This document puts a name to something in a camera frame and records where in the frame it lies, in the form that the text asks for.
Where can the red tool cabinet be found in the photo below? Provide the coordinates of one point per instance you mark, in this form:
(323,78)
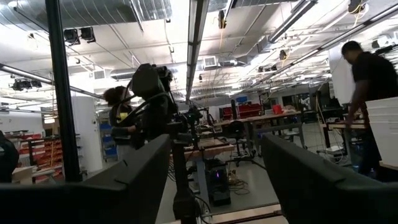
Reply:
(248,110)

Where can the ceiling light fixture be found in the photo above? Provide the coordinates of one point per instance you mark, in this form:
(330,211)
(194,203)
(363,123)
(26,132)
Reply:
(196,46)
(292,20)

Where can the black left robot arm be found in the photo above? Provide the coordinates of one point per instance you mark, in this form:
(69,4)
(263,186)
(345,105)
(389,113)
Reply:
(149,102)

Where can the red bucket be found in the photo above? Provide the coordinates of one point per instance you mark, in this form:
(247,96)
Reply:
(277,109)

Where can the cardboard box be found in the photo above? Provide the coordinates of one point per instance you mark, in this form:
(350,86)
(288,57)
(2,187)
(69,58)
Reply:
(23,174)

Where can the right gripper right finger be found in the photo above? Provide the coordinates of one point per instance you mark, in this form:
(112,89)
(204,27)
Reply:
(326,202)

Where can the white storage bin stack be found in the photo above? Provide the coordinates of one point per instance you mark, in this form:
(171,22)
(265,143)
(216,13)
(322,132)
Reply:
(382,130)

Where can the wooden workbench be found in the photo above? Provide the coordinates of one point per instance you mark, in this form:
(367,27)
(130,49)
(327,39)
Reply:
(345,126)
(214,149)
(264,118)

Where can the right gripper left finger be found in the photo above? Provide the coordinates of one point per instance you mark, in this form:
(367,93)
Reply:
(93,202)

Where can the red parts bin rack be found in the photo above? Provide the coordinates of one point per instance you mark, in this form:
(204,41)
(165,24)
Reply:
(46,152)

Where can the white square pillar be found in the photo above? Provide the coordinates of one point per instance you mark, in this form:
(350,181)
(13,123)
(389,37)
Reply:
(88,133)

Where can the person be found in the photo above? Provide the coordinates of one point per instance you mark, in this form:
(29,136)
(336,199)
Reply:
(119,124)
(373,77)

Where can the black office chair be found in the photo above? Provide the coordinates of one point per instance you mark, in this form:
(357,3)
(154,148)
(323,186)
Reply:
(237,130)

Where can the black computer tower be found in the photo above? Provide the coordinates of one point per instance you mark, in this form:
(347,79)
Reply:
(217,186)

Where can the black background robot arm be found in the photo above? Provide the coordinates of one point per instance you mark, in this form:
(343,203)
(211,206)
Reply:
(192,119)

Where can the blue bin shelf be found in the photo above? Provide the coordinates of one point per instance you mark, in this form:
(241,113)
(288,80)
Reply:
(107,146)

